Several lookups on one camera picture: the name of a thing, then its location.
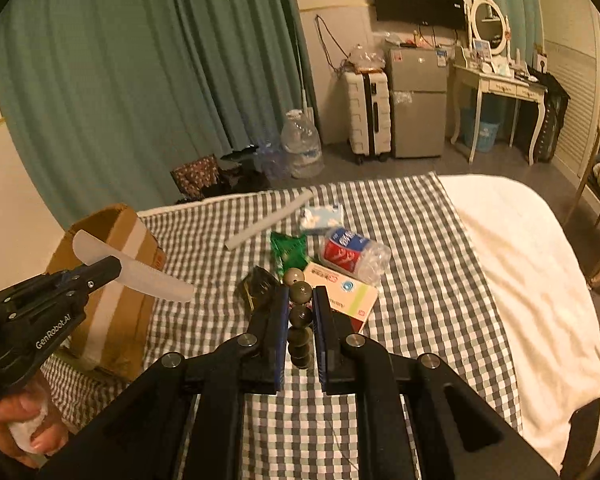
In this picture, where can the wooden chair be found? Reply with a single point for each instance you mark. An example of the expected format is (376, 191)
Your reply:
(595, 185)

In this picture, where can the grey checkered blanket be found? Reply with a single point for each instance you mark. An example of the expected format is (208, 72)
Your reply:
(420, 310)

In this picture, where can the small photo frame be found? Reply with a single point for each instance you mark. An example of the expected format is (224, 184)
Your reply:
(481, 49)

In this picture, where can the cardboard box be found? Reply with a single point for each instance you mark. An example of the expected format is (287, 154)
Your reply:
(125, 320)

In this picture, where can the white suitcase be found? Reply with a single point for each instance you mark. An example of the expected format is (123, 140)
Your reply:
(370, 110)

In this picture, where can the teal curtain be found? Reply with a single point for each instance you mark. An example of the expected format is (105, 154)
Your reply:
(130, 85)
(510, 0)

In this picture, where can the black wall television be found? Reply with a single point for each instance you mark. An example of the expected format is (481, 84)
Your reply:
(417, 0)

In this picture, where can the black hair clip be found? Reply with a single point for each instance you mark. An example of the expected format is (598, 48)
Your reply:
(257, 287)

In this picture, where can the grey mini fridge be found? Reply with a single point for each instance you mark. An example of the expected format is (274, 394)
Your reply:
(417, 105)

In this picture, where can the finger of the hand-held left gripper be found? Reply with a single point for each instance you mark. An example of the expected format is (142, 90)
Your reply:
(102, 270)

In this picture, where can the large clear water jug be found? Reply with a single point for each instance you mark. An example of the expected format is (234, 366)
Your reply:
(302, 145)

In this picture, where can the black garment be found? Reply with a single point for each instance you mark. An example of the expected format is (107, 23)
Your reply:
(550, 110)

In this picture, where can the black shoes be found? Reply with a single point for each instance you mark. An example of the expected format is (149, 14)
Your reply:
(240, 175)

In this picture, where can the white blanket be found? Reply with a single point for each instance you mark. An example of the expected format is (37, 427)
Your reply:
(530, 285)

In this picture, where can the oval white vanity mirror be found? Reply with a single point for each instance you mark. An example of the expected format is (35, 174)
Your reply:
(487, 20)

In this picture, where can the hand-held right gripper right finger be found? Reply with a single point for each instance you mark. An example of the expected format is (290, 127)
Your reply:
(320, 335)

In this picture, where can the white dressing table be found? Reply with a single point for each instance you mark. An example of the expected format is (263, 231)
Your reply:
(500, 85)

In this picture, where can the red and white medicine box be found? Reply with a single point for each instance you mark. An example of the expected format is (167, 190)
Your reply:
(350, 300)

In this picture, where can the green snack packet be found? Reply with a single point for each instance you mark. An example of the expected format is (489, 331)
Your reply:
(287, 252)

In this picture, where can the pack of water bottles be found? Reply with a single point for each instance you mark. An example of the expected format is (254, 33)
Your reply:
(270, 160)

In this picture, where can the clear plastic bag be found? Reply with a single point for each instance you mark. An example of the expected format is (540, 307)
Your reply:
(365, 57)

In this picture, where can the white tissue wad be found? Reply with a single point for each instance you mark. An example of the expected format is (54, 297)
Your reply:
(27, 427)

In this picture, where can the white foam roll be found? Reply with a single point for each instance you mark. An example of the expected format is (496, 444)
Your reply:
(275, 217)

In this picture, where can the blue waste bin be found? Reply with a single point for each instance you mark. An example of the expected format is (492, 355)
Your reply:
(480, 132)

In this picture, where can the white louvered door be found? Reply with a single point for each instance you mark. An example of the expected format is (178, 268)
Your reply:
(575, 110)

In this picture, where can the white pole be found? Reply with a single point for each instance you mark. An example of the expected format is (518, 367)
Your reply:
(306, 85)

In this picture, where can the clear floss pick jar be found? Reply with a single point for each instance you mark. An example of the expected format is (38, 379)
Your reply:
(355, 252)

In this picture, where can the brown patterned bag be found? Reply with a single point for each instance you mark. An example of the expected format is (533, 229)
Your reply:
(195, 175)

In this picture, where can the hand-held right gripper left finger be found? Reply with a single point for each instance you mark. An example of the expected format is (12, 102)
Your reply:
(281, 330)

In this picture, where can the person's left hand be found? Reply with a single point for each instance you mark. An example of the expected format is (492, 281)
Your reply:
(0, 420)

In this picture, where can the blue floral tissue pack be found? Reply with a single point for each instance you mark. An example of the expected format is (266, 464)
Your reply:
(322, 217)

